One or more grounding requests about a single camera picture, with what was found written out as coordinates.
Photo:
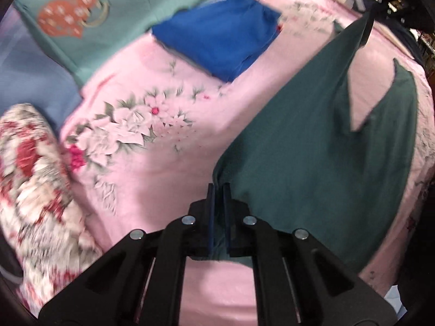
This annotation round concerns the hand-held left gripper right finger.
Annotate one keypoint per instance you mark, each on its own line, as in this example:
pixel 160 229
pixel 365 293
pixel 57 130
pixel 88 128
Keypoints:
pixel 227 217

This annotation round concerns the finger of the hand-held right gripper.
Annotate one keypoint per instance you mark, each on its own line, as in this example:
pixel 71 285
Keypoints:
pixel 369 20

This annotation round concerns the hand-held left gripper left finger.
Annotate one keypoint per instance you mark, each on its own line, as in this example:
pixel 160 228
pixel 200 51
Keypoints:
pixel 211 218

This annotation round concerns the dark green pants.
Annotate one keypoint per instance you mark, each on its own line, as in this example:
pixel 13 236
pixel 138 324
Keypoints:
pixel 306 159

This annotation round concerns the pink floral bedsheet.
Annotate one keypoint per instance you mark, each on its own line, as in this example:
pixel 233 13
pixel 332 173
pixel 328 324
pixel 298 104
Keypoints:
pixel 170 176

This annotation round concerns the folded blue cloth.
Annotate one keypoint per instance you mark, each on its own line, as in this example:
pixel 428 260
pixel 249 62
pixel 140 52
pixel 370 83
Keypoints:
pixel 221 34

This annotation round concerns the red and white floral quilt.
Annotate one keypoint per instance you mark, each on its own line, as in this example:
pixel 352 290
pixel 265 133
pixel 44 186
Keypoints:
pixel 34 183

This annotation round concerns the teal garment with red print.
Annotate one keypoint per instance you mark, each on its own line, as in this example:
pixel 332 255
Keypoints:
pixel 142 3

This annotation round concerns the grey-blue cloth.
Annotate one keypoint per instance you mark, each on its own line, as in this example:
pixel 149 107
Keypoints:
pixel 30 74

